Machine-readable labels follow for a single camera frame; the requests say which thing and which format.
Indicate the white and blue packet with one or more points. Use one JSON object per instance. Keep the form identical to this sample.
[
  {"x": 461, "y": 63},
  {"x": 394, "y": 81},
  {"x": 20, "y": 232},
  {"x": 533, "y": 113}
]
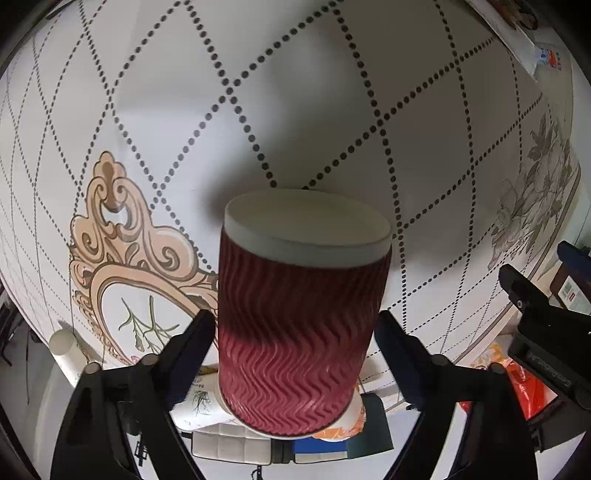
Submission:
[{"x": 547, "y": 55}]

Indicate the white padded seat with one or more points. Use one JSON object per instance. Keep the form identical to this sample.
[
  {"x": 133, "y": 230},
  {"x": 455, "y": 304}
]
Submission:
[{"x": 231, "y": 445}]

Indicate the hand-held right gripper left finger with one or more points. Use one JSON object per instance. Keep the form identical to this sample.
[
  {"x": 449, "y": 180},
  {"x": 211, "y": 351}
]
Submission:
[{"x": 188, "y": 365}]

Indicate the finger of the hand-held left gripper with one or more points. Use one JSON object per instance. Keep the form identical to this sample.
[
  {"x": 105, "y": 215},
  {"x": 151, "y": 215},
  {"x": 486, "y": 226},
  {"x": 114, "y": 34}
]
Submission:
[
  {"x": 576, "y": 259},
  {"x": 521, "y": 288}
]

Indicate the orange plastic bag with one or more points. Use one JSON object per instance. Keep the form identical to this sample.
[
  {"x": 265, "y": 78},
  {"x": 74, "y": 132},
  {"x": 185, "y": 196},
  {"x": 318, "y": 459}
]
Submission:
[{"x": 526, "y": 387}]

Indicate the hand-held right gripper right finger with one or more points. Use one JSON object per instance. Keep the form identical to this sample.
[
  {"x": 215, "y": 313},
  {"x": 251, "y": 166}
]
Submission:
[{"x": 400, "y": 369}]

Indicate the red rippled paper cup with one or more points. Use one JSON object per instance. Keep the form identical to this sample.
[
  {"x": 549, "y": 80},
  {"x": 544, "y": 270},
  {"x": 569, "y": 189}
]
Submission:
[{"x": 295, "y": 332}]

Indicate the orange and white bag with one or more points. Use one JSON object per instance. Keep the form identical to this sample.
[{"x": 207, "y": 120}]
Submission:
[{"x": 341, "y": 427}]

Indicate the white cup at table edge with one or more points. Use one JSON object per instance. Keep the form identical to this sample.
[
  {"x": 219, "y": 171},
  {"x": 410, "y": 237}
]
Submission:
[{"x": 62, "y": 344}]

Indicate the blue box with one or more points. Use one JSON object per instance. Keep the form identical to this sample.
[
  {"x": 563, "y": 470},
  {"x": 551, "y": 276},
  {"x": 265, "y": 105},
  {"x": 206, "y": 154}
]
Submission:
[{"x": 318, "y": 450}]

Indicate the white printed tablecloth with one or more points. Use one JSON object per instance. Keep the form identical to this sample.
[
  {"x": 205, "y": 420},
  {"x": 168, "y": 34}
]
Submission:
[{"x": 323, "y": 115}]

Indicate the brown box with label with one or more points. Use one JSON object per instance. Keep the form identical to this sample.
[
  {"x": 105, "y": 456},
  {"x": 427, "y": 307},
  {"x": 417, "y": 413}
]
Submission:
[{"x": 569, "y": 290}]

